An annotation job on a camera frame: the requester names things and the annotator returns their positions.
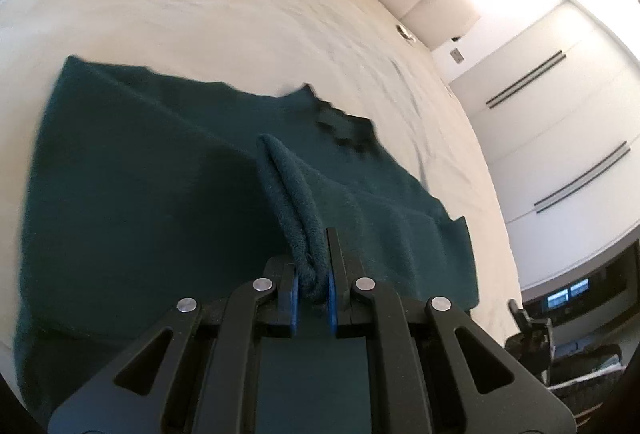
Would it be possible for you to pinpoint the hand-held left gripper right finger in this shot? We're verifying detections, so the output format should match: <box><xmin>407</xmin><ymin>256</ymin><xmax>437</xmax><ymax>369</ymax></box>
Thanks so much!
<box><xmin>325</xmin><ymin>228</ymin><xmax>576</xmax><ymax>434</ymax></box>

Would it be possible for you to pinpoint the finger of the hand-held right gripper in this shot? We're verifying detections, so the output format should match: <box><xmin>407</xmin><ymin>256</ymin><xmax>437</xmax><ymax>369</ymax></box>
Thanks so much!
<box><xmin>508</xmin><ymin>299</ymin><xmax>530</xmax><ymax>333</ymax></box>

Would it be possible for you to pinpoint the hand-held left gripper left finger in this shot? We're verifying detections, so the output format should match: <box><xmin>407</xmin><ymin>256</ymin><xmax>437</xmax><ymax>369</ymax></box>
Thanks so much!
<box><xmin>47</xmin><ymin>257</ymin><xmax>301</xmax><ymax>434</ymax></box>

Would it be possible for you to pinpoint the dark green knit sweater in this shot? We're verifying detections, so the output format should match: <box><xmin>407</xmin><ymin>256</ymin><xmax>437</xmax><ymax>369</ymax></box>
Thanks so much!
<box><xmin>12</xmin><ymin>55</ymin><xmax>478</xmax><ymax>430</ymax></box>

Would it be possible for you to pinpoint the white wardrobe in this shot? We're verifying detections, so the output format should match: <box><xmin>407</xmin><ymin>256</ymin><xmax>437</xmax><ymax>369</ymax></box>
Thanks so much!
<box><xmin>447</xmin><ymin>0</ymin><xmax>640</xmax><ymax>290</ymax></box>

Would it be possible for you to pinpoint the bed with beige duvet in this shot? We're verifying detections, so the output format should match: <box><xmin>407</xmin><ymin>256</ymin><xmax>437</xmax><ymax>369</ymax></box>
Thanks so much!
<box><xmin>0</xmin><ymin>0</ymin><xmax>523</xmax><ymax>415</ymax></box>

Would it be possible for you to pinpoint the black double wardrobe handle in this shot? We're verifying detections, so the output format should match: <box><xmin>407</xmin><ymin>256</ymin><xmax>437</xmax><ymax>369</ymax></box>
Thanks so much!
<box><xmin>486</xmin><ymin>51</ymin><xmax>567</xmax><ymax>109</ymax></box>
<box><xmin>534</xmin><ymin>141</ymin><xmax>632</xmax><ymax>214</ymax></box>

